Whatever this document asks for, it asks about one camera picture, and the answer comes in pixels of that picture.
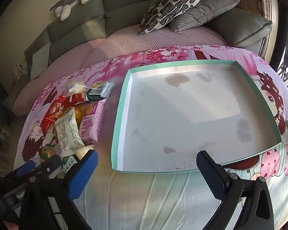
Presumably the grey sofa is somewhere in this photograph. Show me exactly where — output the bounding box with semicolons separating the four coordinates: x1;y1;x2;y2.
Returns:
2;0;273;118

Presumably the red cartoon snack packet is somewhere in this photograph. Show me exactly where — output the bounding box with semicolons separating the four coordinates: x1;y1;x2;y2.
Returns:
40;101;65;131

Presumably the orange snack packet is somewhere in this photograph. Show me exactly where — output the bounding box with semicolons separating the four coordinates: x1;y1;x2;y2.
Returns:
73;103;98;125

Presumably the golden brown snack packet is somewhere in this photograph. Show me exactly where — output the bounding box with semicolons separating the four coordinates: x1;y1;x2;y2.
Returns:
40;146;56;161

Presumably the white green snack packet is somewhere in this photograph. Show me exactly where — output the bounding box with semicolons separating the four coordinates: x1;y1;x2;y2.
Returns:
54;108;85;156

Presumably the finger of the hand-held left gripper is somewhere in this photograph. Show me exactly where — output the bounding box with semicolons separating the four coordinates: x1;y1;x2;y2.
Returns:
14;160;36;176
30;154;63;180

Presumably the dark window frame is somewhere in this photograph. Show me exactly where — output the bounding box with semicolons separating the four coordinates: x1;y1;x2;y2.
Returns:
270;0;288;65

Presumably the black white patterned pillow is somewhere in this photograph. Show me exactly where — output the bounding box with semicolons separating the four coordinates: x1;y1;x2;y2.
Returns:
138;0;204;36

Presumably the grey white plush toy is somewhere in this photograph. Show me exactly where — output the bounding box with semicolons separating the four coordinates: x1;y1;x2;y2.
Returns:
50;0;95;21

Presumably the red cake snack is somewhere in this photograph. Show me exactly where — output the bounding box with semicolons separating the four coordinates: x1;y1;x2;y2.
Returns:
58;93;87;108

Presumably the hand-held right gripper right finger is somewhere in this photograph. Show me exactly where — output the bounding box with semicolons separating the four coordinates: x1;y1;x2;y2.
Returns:
196;150;279;230

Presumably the black folding chair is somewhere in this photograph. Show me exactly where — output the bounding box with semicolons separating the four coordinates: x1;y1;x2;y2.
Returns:
277;50;288;91

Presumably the green biscuit packet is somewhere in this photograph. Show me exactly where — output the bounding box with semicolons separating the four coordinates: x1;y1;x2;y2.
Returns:
61;155;81;174

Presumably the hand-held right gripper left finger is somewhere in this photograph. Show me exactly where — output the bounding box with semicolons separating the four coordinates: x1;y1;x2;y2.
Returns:
19;150;99;230

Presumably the teal cardboard tray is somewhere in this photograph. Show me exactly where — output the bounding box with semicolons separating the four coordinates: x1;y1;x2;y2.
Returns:
111;60;282;173

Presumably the pink snack packet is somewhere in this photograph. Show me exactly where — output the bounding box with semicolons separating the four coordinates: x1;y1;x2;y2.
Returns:
79;100;106;146

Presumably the pink ribbed cover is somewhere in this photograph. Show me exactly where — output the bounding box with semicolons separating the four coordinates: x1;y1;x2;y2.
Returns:
13;26;227;115

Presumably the dark green white packet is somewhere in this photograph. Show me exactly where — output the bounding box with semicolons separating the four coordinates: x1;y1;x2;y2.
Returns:
86;81;116;101

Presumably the pink printed blanket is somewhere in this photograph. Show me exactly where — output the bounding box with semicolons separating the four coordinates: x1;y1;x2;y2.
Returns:
14;45;288;230

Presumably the grey pillow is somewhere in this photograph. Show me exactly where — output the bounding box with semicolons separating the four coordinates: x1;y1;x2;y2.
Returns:
168;0;240;32

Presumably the orange pastry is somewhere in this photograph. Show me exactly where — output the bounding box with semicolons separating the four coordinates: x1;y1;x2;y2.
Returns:
74;146;95;161

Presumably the clear bun packet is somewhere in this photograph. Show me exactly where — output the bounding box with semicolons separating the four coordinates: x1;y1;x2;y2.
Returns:
62;80;89;97

